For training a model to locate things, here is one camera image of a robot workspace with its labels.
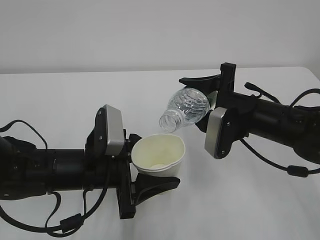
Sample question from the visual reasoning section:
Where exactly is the black right camera cable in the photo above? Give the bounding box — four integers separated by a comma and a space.
239, 81, 320, 179

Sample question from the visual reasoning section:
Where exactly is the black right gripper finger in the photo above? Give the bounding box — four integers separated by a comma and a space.
179, 74, 221, 94
195, 116, 209, 133

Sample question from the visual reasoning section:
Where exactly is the black camera cable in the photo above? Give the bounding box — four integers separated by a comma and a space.
0, 119, 113, 231
239, 81, 320, 179

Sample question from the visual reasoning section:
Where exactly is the black left camera cable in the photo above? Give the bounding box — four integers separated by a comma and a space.
0, 119, 113, 231

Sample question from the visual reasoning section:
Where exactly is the clear green-label water bottle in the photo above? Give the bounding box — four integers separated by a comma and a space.
159, 87, 218, 133

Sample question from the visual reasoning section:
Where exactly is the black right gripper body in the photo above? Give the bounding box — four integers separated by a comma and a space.
216, 62, 255, 140

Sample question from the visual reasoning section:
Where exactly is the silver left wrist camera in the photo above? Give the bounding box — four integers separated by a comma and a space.
94, 104, 125, 158

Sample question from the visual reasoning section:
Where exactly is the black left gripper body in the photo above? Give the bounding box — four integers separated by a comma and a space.
83, 129, 138, 213

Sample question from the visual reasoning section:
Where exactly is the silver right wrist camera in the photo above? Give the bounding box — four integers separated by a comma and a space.
204, 107, 237, 160

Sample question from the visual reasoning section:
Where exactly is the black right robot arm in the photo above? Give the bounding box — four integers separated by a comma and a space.
179, 63, 320, 164

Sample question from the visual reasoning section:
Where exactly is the white paper cup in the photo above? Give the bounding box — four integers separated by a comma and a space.
131, 133, 186, 177

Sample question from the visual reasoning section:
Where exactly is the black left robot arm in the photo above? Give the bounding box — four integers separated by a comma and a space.
0, 134, 180, 219

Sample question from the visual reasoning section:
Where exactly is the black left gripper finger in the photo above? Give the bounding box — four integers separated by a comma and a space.
124, 133, 142, 160
134, 173, 181, 206

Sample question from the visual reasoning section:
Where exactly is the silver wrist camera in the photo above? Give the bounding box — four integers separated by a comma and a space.
204, 107, 237, 160
94, 104, 125, 158

